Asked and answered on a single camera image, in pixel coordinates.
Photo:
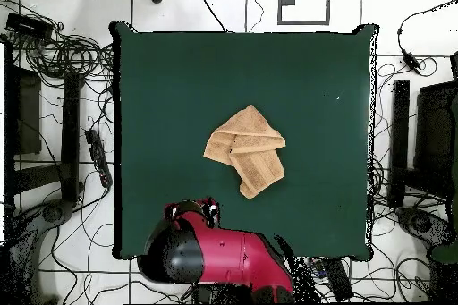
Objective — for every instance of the tan terry towel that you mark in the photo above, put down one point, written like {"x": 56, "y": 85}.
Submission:
{"x": 250, "y": 129}

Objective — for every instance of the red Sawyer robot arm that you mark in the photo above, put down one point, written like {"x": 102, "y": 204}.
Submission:
{"x": 232, "y": 251}

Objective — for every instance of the dark flat panel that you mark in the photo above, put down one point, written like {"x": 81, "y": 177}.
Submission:
{"x": 28, "y": 115}
{"x": 434, "y": 133}

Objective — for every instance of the dark green table cloth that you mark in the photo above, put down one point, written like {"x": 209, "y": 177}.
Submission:
{"x": 179, "y": 104}

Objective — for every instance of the black power strip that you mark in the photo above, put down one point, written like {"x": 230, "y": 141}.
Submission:
{"x": 97, "y": 156}

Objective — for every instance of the black oblong floor device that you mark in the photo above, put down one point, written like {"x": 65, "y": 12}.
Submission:
{"x": 338, "y": 280}

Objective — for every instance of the grey curved stand base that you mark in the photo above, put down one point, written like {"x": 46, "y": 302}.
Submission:
{"x": 53, "y": 213}
{"x": 422, "y": 222}

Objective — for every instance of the black floor bar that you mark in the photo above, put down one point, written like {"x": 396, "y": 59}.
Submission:
{"x": 69, "y": 133}
{"x": 400, "y": 133}

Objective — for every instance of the black power adapter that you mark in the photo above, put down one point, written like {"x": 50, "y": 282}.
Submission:
{"x": 410, "y": 60}

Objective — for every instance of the black rectangular box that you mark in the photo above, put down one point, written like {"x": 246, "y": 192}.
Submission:
{"x": 27, "y": 25}

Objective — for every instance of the grey square floor frame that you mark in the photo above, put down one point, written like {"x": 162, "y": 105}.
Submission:
{"x": 304, "y": 22}

